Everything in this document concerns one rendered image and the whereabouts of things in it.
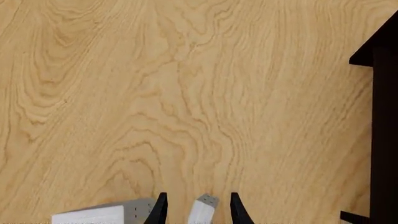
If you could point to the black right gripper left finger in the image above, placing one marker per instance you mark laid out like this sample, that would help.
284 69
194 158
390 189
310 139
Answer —
160 211

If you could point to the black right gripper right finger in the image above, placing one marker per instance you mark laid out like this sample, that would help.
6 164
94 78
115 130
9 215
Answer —
238 211

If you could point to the dark wooden cabinet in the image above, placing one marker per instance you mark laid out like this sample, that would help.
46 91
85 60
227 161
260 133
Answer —
384 112

